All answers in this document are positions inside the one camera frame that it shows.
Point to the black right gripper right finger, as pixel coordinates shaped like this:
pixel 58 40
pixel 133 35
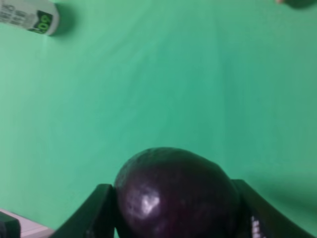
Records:
pixel 267 222

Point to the purple eggplant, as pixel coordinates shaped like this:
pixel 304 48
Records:
pixel 174 193

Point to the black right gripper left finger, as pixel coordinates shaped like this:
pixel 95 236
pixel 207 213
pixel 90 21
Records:
pixel 93 219

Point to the white milk bottle green label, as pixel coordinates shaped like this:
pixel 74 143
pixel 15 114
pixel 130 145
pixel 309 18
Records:
pixel 38 16

